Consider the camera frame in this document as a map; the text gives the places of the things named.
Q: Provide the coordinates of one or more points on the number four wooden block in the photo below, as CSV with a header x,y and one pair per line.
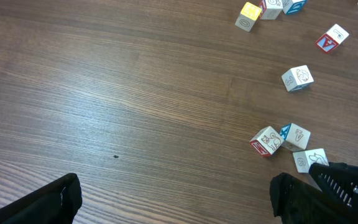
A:
x,y
295,137

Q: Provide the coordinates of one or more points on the bird picture red block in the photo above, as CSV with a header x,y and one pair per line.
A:
x,y
304,159

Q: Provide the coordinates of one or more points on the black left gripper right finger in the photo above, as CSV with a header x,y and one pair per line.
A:
x,y
297,202

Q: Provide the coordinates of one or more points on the snail picture wooden block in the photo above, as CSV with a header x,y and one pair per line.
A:
x,y
270,9

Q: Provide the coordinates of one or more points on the blue sided sailboat block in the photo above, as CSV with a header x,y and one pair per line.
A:
x,y
293,6

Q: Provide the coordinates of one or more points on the cat picture red block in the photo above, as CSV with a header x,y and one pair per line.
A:
x,y
266,141

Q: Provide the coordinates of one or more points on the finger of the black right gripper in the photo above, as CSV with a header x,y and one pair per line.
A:
x,y
339,183

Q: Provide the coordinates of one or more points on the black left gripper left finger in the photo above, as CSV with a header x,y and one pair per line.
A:
x,y
56,202

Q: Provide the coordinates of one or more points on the key picture red A block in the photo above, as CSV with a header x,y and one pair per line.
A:
x,y
331,39

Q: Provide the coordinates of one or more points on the yellow top letter block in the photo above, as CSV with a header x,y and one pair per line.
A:
x,y
248,16

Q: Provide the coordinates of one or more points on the ball picture blue block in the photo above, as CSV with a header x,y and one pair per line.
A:
x,y
297,78

